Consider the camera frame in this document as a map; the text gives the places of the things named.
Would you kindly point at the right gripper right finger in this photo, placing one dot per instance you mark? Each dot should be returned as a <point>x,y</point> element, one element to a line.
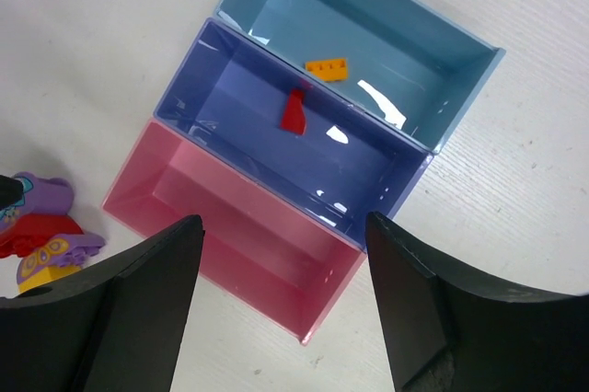
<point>449,326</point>

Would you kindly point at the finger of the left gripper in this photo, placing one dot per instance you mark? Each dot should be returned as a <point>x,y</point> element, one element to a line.
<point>11,191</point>

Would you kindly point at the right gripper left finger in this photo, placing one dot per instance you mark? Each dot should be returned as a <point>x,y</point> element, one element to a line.
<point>114,326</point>

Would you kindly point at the purple lego with paw print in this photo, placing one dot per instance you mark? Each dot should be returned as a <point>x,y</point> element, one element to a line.
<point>40,196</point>

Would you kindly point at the red lego brick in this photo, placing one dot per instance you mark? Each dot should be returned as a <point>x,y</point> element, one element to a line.
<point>22,236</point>

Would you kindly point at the purple butterfly lego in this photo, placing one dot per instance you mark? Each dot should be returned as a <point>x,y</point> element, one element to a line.
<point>65,250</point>

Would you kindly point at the yellow lego brick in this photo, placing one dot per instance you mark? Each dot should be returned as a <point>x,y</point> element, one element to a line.
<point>28,278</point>

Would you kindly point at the small red lego slope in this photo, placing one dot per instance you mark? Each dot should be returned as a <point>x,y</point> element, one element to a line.
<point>294,120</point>

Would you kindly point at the small orange lego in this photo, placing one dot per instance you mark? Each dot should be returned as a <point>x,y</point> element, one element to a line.
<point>329,70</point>

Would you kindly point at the pink container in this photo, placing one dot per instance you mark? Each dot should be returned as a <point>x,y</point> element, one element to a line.
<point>257,247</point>

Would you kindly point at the dark blue container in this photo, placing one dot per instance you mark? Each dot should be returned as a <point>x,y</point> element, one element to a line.
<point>228,96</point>

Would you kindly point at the light blue container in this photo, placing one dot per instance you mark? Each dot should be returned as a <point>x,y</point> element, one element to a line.
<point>409,67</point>

